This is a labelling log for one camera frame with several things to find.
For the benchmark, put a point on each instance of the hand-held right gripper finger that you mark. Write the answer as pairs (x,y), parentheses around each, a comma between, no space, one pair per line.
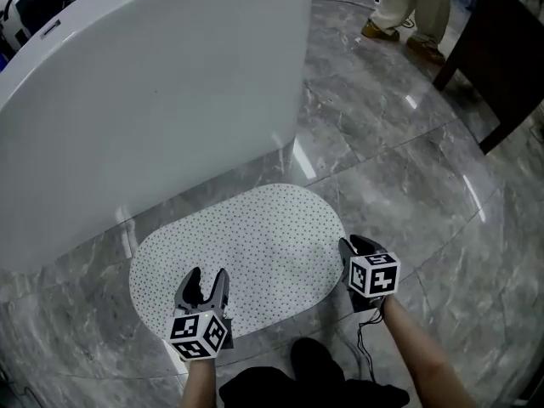
(345,255)
(364,245)

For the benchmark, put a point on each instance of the person's black trouser leg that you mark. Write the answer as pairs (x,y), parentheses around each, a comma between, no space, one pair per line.
(314,381)

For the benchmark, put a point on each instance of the white dotted oval bath mat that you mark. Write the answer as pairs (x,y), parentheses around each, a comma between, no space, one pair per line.
(263,245)

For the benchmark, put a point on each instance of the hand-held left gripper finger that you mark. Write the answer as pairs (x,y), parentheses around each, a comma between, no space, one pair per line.
(220,291)
(189,289)

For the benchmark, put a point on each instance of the person's left forearm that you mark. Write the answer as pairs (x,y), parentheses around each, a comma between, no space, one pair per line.
(200,385)

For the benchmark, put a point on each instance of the person's right forearm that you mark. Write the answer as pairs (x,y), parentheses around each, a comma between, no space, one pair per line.
(418,351)

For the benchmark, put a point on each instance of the dark wooden table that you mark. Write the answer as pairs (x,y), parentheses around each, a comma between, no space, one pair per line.
(501,53)

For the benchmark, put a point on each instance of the white bathtub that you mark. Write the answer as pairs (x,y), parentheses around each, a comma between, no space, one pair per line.
(149,100)

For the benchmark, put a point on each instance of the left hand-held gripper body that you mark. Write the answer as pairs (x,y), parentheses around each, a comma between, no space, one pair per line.
(195,334)

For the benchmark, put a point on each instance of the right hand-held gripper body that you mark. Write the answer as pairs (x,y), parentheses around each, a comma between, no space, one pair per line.
(374,274)

